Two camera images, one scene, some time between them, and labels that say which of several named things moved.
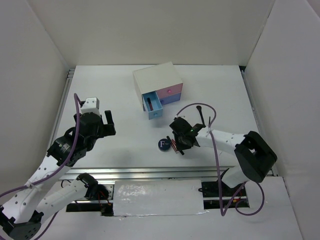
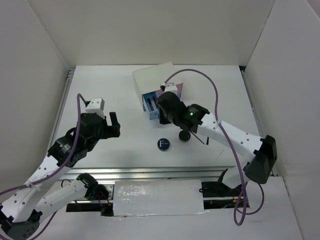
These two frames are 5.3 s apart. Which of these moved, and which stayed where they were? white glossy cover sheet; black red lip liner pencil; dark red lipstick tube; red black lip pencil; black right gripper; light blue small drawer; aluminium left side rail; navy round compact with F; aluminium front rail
Moved: black right gripper; black red lip liner pencil; red black lip pencil
Stayed: light blue small drawer; dark red lipstick tube; navy round compact with F; aluminium front rail; white glossy cover sheet; aluminium left side rail
